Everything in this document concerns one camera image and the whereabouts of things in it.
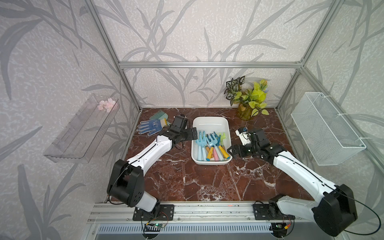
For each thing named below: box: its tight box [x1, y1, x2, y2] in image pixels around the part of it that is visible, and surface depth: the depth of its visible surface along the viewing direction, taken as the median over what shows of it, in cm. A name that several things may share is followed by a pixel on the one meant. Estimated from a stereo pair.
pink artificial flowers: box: [97, 98, 116, 113], surface depth 78 cm
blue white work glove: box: [136, 119, 163, 136], surface depth 111 cm
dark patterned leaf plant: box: [224, 75, 245, 107], surface depth 106 cm
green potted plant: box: [234, 79, 270, 121], surface depth 98 cm
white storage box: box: [191, 116, 233, 165], surface depth 98 cm
